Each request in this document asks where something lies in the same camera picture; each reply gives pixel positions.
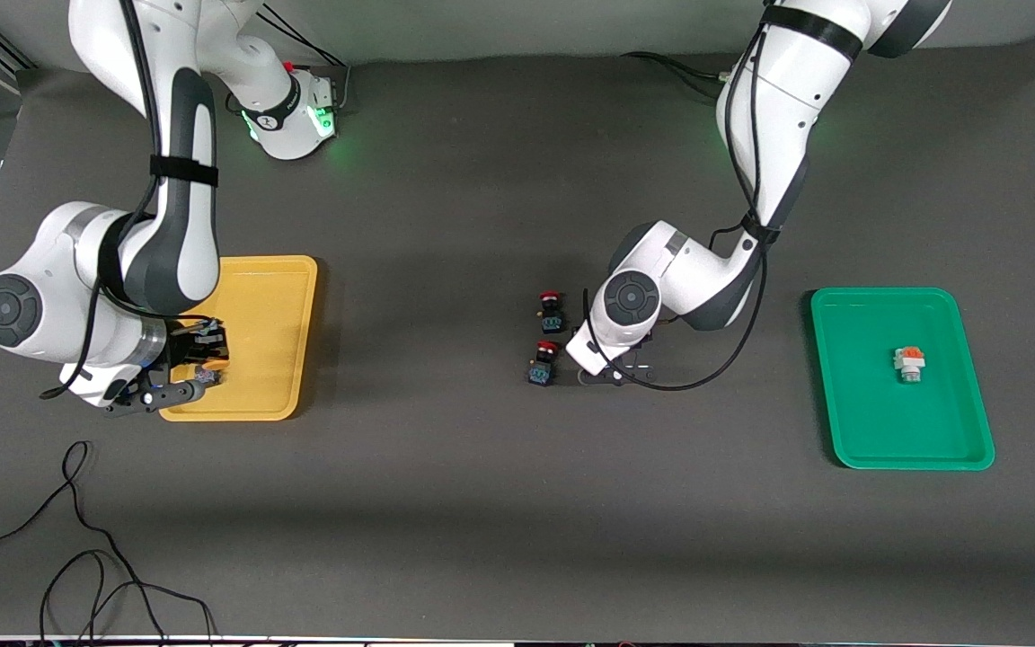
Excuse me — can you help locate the yellow plastic tray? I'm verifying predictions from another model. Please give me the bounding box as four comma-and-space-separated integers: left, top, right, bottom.
161, 255, 319, 422

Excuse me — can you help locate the thin black looped cable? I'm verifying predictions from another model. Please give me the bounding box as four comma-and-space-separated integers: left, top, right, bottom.
0, 440, 217, 644

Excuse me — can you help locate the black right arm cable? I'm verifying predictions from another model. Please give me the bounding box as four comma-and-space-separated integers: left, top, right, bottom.
40, 0, 168, 401

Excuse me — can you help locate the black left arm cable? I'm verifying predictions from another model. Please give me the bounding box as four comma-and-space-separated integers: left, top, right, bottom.
580, 27, 774, 393

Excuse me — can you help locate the green plastic tray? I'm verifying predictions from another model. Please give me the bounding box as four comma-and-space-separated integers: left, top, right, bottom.
809, 288, 995, 471

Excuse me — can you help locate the red push button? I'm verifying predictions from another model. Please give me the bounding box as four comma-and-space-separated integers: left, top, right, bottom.
527, 341, 561, 387
537, 290, 570, 335

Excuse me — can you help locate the black base cable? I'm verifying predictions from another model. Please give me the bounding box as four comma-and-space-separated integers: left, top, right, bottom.
621, 51, 734, 91
270, 11, 352, 113

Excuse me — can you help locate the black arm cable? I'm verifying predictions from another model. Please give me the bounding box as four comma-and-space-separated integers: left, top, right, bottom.
580, 27, 774, 393
40, 0, 168, 401

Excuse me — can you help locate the black left base cable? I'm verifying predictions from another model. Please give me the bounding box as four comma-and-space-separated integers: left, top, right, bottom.
621, 51, 734, 91

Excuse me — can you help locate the black right base cable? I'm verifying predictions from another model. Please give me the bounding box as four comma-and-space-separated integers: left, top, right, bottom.
270, 11, 352, 113

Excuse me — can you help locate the orange and white switch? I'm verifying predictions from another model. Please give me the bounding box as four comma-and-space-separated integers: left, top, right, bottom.
893, 345, 926, 386

